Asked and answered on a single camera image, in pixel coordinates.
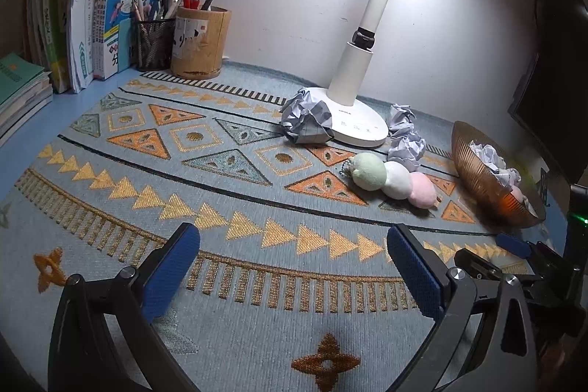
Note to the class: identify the blue workbook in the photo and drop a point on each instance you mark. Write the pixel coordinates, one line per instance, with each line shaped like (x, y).
(133, 6)

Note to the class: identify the wooden pen holder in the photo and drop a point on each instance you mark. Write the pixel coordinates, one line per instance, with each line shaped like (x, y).
(202, 47)

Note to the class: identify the stack of green books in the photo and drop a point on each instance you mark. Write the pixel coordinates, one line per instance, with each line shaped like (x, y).
(18, 75)

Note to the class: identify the white desk lamp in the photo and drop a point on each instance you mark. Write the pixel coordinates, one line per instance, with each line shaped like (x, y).
(363, 66)

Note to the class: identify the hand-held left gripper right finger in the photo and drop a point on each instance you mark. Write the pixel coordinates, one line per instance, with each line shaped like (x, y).
(415, 272)

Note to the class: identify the row of upright books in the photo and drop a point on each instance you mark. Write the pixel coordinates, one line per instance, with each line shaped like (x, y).
(53, 15)

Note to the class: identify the black mesh pen holder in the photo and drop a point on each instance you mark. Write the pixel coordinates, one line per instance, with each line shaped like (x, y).
(154, 47)

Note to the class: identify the paper ball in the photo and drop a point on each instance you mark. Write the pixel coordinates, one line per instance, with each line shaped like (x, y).
(400, 118)
(507, 178)
(303, 112)
(487, 155)
(409, 151)

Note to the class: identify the patterned woven mat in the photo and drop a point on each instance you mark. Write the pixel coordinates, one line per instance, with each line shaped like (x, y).
(229, 190)

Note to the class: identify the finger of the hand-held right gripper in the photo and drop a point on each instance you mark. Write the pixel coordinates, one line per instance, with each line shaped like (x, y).
(477, 263)
(512, 244)

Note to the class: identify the tangerine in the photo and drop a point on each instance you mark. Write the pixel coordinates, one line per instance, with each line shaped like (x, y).
(509, 205)

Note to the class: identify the bunch of grey pens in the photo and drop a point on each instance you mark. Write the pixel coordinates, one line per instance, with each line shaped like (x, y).
(158, 6)

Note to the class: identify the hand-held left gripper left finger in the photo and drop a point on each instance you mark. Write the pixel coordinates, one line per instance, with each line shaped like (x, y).
(170, 272)

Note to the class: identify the dark monitor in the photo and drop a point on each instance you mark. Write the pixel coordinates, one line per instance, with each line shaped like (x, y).
(551, 89)

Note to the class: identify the amber ribbed glass bowl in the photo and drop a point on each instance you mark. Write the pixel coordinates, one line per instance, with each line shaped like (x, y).
(473, 176)

